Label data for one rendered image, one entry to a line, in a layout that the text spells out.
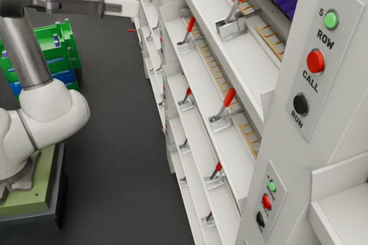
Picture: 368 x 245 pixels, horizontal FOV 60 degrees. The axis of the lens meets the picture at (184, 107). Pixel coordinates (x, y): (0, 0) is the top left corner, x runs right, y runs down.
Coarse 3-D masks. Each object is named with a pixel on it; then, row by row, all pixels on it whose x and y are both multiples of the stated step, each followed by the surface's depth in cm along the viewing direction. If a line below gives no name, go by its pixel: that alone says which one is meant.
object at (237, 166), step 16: (176, 16) 91; (176, 32) 86; (176, 48) 81; (192, 64) 76; (208, 64) 74; (192, 80) 72; (208, 80) 70; (224, 80) 69; (208, 96) 67; (224, 96) 66; (208, 112) 64; (208, 128) 62; (240, 128) 60; (224, 144) 58; (240, 144) 57; (256, 144) 56; (224, 160) 56; (240, 160) 55; (240, 176) 53; (240, 192) 51; (240, 208) 47
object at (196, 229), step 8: (176, 152) 132; (176, 160) 130; (176, 168) 127; (184, 176) 124; (184, 184) 121; (184, 192) 119; (184, 200) 117; (192, 200) 116; (192, 208) 114; (192, 216) 112; (192, 224) 110; (192, 232) 108; (200, 232) 108; (200, 240) 106
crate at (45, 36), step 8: (56, 24) 161; (40, 32) 162; (48, 32) 164; (56, 32) 165; (0, 40) 156; (40, 40) 163; (48, 40) 163; (64, 40) 154; (0, 48) 154; (48, 48) 158; (56, 48) 150; (64, 48) 152; (0, 56) 142; (48, 56) 151; (56, 56) 153; (0, 64) 145; (8, 64) 146
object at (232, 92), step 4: (232, 88) 56; (228, 92) 57; (232, 92) 55; (236, 92) 56; (228, 96) 56; (232, 96) 56; (224, 100) 58; (228, 100) 56; (224, 104) 58; (228, 104) 57; (224, 108) 58; (220, 112) 59; (216, 116) 60; (220, 116) 59; (224, 116) 60
